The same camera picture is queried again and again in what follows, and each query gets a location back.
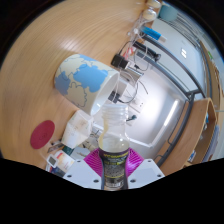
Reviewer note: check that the white desk lamp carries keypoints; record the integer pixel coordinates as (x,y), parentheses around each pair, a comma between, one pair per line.
(171,113)

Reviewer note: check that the teal pillow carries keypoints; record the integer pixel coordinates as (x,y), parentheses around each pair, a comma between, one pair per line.
(167,12)

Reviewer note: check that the small black adapter cube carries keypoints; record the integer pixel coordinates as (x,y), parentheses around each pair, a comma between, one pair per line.
(117,60)

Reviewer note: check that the clear bottle with dark label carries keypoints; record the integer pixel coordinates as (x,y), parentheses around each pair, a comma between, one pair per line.
(114,156)

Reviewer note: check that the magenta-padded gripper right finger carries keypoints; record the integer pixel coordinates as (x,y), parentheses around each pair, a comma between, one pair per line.
(146,173)

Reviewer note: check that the white tape roll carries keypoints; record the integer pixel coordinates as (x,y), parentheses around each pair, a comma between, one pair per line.
(149,14)
(154,4)

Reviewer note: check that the small blue bottle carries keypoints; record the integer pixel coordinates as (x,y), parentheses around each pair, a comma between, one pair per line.
(152,33)

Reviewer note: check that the grey metal shelf frame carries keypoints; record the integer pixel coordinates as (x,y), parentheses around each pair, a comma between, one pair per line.
(176,68)

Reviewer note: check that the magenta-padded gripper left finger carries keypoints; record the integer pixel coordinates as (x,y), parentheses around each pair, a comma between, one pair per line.
(81,173)

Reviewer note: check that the black electric shaver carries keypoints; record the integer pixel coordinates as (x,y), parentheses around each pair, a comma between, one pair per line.
(146,50)

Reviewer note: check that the flat round red coaster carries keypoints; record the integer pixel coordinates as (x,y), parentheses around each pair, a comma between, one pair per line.
(42,134)

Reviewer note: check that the cream mug with blue patches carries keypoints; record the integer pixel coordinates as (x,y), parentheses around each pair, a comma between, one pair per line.
(83,81)

